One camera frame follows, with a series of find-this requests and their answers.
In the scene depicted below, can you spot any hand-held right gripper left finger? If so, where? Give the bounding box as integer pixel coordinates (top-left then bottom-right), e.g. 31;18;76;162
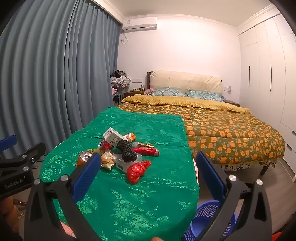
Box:
24;152;109;241

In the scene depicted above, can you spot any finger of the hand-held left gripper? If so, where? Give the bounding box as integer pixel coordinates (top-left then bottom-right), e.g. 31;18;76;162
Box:
0;135;18;151
0;142;46;171

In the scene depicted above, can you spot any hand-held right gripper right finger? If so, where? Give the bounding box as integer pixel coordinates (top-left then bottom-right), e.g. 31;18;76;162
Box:
195;152;273;241

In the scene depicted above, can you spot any blue plastic basket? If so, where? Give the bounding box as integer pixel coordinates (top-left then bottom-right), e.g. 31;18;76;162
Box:
181;200;237;241

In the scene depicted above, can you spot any black knitted net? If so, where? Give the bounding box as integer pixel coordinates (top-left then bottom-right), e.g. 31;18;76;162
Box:
116;139;138;163

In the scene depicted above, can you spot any person's left hand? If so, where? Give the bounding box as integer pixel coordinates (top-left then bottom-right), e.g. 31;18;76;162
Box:
0;198;20;232

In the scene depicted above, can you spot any orange soda can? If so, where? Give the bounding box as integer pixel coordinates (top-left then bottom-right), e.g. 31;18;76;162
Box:
76;151;94;167

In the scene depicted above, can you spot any crumpled snack bag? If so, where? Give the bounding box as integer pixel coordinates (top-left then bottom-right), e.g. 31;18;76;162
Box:
100;152;118;171

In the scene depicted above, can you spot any crushed red can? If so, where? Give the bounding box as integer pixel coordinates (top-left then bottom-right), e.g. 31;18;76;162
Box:
99;138;114;151

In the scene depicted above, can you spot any floral bed skirt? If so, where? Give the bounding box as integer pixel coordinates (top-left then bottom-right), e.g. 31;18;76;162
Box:
220;159;277;172

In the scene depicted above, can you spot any clear plastic container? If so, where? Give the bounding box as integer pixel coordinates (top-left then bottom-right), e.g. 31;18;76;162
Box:
115;154;142;173

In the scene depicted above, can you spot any white drink carton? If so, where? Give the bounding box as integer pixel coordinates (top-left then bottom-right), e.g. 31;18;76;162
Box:
103;127;123;146

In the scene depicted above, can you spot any red plastic bag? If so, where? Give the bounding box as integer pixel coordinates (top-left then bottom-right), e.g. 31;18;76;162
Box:
127;160;151;184

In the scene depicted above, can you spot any green floral tablecloth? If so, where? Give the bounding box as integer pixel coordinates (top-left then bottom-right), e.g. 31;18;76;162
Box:
39;106;200;241

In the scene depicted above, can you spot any long red wrapper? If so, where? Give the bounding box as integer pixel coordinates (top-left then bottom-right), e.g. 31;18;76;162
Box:
133;147;160;157

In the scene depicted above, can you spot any yellow blanket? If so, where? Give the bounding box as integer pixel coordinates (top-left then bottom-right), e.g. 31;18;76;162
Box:
121;95;252;114

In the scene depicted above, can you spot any teal patterned pillow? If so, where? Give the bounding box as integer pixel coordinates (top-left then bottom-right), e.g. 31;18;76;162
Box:
151;88;188;97
188;90;224;102

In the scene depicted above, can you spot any grey-blue curtain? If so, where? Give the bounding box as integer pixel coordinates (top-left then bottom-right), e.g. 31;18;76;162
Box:
0;0;122;163

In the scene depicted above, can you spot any cream padded headboard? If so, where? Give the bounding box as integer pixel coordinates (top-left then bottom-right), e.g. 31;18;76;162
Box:
150;71;223;96

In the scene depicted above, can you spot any pile of clothes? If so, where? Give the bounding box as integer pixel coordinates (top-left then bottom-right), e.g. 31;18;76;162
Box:
110;70;131;88

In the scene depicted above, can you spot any white wardrobe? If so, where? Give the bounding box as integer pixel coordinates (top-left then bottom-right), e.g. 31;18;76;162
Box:
238;7;296;183

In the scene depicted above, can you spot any white air conditioner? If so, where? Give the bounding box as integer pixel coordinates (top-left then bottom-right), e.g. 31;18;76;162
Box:
122;17;158;32

